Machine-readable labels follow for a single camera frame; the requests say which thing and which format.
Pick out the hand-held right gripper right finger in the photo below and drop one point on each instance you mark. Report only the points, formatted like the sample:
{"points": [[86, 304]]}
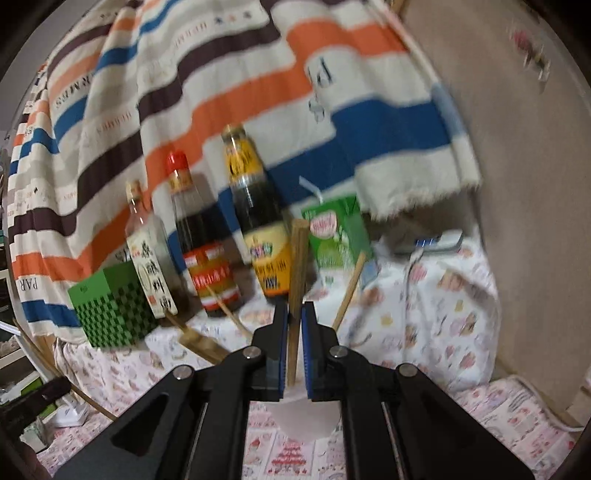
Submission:
{"points": [[310, 364]]}

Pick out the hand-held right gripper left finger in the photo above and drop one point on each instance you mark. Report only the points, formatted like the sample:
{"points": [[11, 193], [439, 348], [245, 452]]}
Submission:
{"points": [[277, 364]]}

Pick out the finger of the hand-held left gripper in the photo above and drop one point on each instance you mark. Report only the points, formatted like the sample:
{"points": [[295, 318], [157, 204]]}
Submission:
{"points": [[46, 390]]}

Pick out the translucent plastic cup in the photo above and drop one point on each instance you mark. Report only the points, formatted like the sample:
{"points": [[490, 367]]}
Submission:
{"points": [[300, 417]]}

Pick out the green checkered box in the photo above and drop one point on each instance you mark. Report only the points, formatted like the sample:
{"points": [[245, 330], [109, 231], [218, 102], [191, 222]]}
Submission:
{"points": [[115, 314]]}

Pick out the red label sesame oil bottle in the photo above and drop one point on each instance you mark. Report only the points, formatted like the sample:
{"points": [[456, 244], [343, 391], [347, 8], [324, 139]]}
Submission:
{"points": [[207, 272]]}

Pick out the green milk drink carton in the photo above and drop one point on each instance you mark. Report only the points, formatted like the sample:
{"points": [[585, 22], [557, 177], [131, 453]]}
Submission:
{"points": [[341, 230]]}

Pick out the bear print cloth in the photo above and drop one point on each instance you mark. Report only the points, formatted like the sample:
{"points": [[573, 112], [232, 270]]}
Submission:
{"points": [[438, 314]]}

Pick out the yellow label oyster sauce bottle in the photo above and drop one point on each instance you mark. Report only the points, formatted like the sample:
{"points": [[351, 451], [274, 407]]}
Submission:
{"points": [[258, 221]]}

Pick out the white label cooking wine bottle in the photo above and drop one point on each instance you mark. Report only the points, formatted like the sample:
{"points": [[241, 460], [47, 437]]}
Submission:
{"points": [[152, 272]]}

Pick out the white electronic device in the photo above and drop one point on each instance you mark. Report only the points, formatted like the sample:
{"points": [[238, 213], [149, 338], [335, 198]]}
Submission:
{"points": [[443, 240]]}

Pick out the strawberry print cloth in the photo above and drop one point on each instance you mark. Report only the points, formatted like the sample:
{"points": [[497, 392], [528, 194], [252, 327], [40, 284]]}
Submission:
{"points": [[512, 415]]}

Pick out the brown cardboard panel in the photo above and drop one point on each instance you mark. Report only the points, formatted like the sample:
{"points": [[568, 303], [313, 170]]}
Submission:
{"points": [[508, 184]]}

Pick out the striped cloth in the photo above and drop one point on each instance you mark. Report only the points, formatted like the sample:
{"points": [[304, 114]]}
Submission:
{"points": [[231, 69]]}

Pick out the colourful sticker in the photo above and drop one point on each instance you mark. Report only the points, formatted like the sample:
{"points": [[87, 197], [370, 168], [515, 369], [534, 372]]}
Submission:
{"points": [[531, 50]]}

